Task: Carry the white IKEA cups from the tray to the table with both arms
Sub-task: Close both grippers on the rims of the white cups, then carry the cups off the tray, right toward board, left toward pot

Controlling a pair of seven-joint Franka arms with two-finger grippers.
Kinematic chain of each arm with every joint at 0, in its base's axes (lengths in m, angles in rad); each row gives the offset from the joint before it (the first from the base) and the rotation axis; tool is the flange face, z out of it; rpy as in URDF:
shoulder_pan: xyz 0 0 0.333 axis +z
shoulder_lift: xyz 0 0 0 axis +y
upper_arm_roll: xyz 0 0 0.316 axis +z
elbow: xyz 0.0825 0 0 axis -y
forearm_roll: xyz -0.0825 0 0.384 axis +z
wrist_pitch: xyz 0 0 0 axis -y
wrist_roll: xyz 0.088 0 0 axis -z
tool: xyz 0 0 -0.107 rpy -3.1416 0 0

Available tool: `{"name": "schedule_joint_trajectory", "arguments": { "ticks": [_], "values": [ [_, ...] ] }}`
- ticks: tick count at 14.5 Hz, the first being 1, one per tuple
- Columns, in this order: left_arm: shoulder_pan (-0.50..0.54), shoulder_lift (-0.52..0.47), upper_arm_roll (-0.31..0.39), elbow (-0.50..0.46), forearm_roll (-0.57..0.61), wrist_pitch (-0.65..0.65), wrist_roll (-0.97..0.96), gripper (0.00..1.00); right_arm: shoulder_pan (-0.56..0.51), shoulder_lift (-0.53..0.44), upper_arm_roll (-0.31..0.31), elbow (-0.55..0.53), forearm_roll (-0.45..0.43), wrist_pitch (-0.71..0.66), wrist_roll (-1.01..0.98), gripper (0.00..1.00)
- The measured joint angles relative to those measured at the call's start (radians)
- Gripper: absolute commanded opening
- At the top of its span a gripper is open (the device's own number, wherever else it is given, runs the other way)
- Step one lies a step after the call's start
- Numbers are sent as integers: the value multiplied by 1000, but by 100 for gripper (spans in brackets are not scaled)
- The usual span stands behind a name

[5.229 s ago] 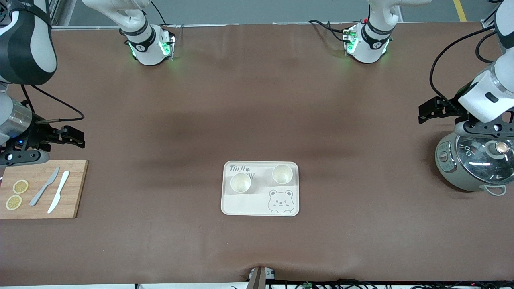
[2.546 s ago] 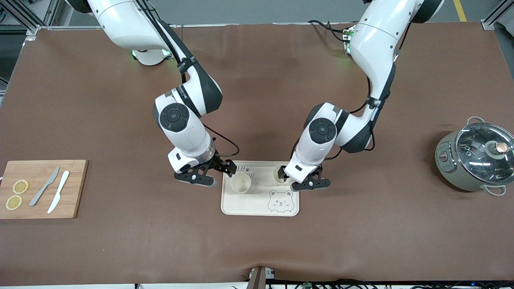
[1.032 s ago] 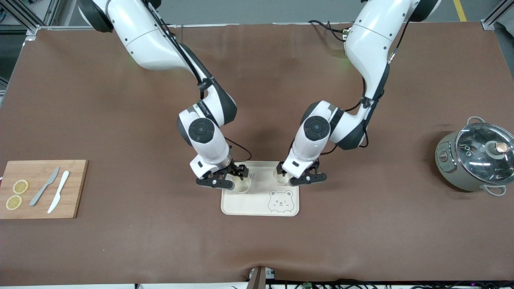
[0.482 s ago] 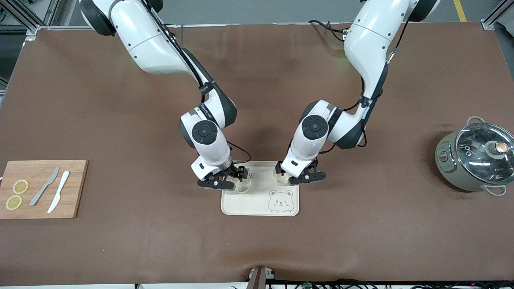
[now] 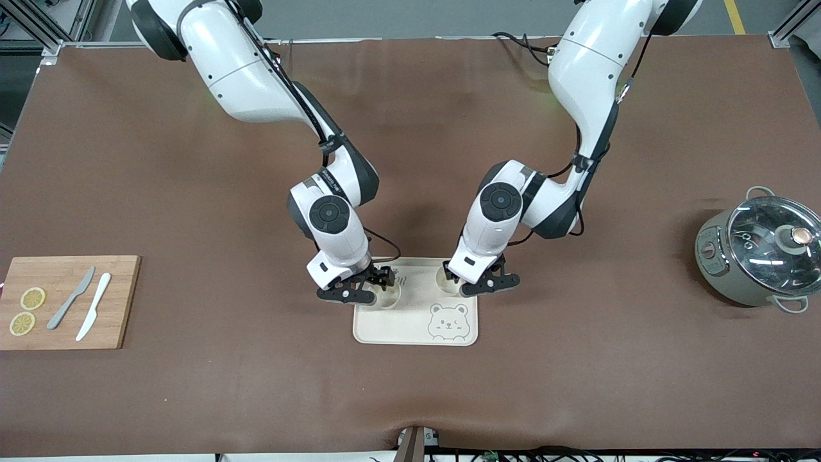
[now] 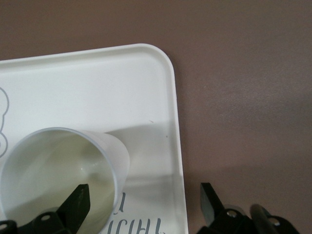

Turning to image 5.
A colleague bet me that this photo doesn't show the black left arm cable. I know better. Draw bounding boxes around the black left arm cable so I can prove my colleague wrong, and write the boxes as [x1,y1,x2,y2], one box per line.
[513,32,655,248]

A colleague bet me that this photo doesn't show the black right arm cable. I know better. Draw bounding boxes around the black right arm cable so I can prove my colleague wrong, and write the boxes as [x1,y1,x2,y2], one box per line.
[221,0,402,264]

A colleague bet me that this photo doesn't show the grey knife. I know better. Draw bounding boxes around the grey knife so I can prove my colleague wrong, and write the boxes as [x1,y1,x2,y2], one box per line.
[47,266,96,330]

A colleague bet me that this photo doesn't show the brown table mat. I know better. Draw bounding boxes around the brown table mat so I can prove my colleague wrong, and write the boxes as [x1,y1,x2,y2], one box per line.
[0,35,821,458]

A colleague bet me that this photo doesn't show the glass pot lid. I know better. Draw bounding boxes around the glass pot lid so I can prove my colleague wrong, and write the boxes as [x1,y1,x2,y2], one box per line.
[727,196,821,296]

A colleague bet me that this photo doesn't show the beige paper cup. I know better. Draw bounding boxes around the beige paper cup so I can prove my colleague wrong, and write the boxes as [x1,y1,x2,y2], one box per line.
[436,260,466,296]
[369,281,402,311]

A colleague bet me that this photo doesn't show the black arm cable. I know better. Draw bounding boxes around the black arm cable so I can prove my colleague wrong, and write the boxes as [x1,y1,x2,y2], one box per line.
[513,32,655,248]
[221,0,402,264]

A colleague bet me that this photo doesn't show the white knife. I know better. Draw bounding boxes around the white knife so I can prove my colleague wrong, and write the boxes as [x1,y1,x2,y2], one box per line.
[76,273,112,342]

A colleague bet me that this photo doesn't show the grey pot with glass lid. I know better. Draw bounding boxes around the grey pot with glass lid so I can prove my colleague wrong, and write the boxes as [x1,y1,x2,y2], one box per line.
[695,186,821,314]

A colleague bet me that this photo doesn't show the wooden cutting board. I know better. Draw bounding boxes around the wooden cutting board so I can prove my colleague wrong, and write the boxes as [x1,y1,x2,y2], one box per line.
[0,255,142,351]

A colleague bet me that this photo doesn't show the black cables at arm base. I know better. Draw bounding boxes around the black cables at arm base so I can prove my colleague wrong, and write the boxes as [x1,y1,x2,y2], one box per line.
[491,31,559,65]

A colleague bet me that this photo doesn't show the white tray with bear print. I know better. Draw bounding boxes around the white tray with bear print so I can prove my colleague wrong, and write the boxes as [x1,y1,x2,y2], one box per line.
[353,258,478,347]

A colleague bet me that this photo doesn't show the black cables below table edge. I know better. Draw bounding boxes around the black cables below table edge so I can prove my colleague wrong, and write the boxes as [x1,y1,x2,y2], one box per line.
[427,445,821,462]

